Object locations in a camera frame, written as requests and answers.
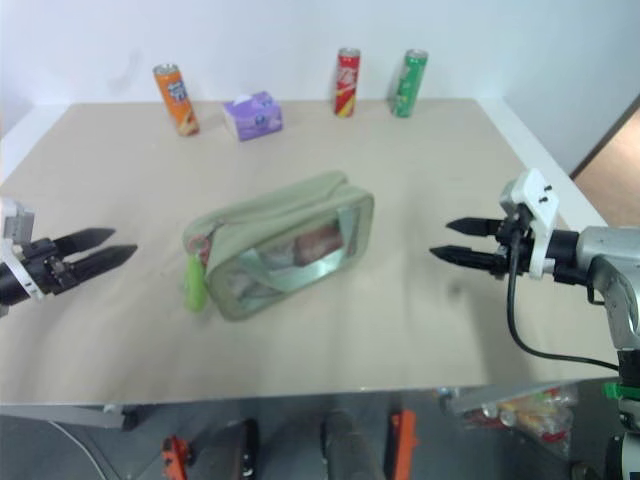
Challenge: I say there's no red soda can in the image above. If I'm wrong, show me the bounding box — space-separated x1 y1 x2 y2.
332 47 363 119

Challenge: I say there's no orange clamp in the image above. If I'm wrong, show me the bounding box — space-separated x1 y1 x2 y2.
161 433 195 480
389 408 419 480

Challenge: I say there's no green transparent zipper pouch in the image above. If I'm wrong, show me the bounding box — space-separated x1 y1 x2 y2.
181 170 376 323

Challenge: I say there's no orange soda can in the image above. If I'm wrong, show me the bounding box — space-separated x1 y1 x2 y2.
152 62 202 138

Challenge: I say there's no green soda can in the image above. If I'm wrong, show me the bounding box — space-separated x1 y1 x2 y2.
389 48 430 120

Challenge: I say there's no purple tissue pack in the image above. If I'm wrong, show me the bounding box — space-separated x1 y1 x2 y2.
222 90 286 143

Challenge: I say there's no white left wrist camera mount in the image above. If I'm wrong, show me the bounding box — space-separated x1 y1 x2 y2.
0 197 45 304

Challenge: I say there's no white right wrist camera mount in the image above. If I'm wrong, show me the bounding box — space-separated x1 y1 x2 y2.
499 168 562 279

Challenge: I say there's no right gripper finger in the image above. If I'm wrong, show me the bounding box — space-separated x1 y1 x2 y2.
428 245 500 274
445 216 502 239

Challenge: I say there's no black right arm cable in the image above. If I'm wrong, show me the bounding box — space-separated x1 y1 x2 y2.
506 232 622 372

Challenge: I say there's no clear bag of snacks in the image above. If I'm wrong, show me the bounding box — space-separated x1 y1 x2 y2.
460 383 580 459

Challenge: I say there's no brown wooden door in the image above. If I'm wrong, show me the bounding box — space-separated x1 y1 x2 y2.
568 93 640 227

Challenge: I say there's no green zipper tag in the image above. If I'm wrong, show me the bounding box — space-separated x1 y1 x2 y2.
182 238 212 315

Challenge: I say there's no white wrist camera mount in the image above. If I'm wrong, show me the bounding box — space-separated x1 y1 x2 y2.
0 197 45 304
499 168 562 279

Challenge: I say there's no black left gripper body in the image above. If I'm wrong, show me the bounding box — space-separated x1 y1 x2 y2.
20 237 77 297

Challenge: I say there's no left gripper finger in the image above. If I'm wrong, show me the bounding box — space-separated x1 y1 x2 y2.
69 244 139 284
52 227 118 258

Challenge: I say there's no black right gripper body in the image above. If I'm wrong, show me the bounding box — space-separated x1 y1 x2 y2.
491 208 533 282

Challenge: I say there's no white floor cable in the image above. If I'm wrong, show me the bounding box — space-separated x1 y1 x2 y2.
47 420 114 480

